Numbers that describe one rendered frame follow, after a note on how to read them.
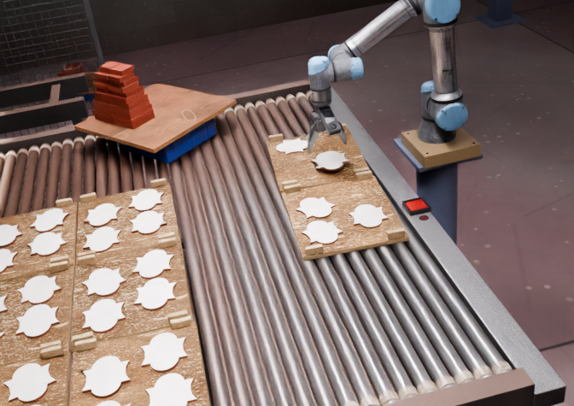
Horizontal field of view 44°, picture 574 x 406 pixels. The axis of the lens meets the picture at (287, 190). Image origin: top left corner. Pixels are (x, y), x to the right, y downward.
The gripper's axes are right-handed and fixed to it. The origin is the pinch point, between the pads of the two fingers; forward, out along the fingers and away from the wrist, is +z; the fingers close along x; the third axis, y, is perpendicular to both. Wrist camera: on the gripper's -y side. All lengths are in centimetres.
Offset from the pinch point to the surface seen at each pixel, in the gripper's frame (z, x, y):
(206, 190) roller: 9.5, 46.6, 9.7
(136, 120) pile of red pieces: -6, 65, 54
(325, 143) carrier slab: 7.9, -5.9, 20.0
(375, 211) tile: 7.0, -2.9, -36.7
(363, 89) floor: 101, -119, 262
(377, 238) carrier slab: 8, 2, -50
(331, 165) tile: 4.5, 0.3, -4.1
